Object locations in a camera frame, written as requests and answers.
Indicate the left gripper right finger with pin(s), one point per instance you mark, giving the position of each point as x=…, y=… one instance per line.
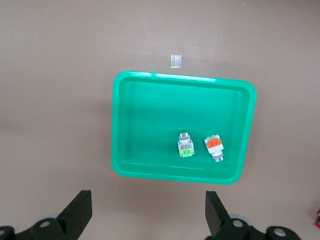
x=220, y=220

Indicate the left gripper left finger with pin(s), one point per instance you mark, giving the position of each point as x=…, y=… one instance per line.
x=75, y=215

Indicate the white button orange contact block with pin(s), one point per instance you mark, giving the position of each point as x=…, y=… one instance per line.
x=213, y=146

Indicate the white button green contact block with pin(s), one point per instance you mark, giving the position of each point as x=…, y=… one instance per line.
x=186, y=150

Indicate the red push button black body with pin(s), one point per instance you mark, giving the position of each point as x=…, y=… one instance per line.
x=318, y=220

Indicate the green plastic tray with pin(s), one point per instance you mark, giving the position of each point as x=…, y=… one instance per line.
x=150, y=112

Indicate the brown table cover sheet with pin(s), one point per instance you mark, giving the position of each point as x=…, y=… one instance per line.
x=50, y=75

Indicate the clear tape piece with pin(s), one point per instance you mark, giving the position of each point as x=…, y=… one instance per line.
x=176, y=61

